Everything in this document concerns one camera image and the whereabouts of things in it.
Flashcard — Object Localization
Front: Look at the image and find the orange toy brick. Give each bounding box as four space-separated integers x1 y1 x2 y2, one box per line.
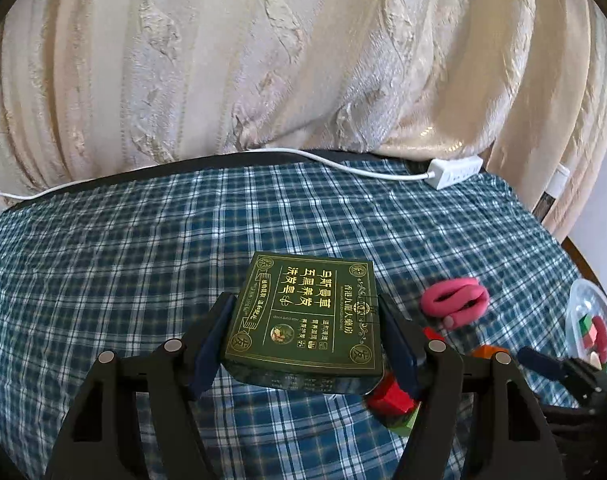
471 344 509 360

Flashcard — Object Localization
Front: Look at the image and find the plain green toy brick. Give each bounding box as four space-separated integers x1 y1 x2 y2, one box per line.
387 410 418 438

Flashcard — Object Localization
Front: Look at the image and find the red toy brick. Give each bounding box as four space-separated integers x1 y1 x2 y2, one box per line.
365 325 436 427

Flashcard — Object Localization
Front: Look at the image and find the dark green tea box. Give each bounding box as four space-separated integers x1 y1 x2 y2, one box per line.
223 252 385 396

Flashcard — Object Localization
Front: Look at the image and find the pink and green block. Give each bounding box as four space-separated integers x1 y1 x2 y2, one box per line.
579 314 599 351

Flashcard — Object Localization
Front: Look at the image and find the pink foam roller straight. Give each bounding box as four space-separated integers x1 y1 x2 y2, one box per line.
596 315 607 363

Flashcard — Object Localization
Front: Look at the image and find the clear plastic bowl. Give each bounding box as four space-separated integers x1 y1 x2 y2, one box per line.
565 278 607 373

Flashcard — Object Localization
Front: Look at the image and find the white tower heater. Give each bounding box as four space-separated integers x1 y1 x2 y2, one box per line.
532 164 570 223

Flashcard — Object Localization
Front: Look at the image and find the blue plaid tablecloth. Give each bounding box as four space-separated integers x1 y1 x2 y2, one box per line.
0 158 579 479

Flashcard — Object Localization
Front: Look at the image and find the white power strip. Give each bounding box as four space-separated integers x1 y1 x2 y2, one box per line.
426 155 483 191

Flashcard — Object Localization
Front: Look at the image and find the cream curtain right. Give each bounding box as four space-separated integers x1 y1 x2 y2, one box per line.
487 0 607 240

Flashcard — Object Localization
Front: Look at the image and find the cream patterned curtain left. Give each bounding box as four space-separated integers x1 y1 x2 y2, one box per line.
0 0 535 196

